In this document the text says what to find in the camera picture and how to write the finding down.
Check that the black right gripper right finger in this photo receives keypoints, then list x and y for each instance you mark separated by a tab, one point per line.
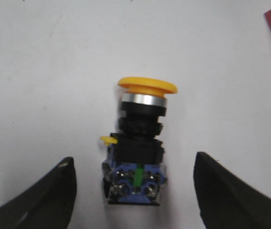
225	201

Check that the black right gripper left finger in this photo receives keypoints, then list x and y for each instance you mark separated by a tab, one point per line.
48	204

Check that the yellow mushroom push button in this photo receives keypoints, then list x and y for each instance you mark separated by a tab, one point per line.
133	172

